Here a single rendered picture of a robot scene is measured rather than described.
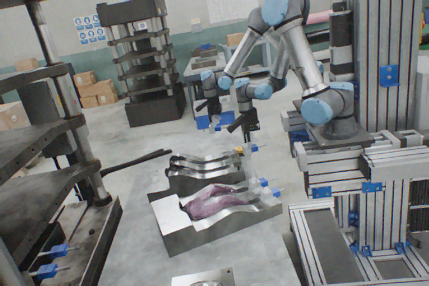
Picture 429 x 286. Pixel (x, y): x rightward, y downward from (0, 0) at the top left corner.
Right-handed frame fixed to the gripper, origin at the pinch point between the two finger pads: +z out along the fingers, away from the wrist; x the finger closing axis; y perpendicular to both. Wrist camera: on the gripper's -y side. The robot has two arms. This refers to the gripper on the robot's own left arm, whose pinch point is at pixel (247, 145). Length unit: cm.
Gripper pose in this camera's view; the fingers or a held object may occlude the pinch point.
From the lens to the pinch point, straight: 168.3
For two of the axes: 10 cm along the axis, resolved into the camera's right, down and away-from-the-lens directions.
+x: -1.9, -3.5, 9.2
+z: 1.7, 9.1, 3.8
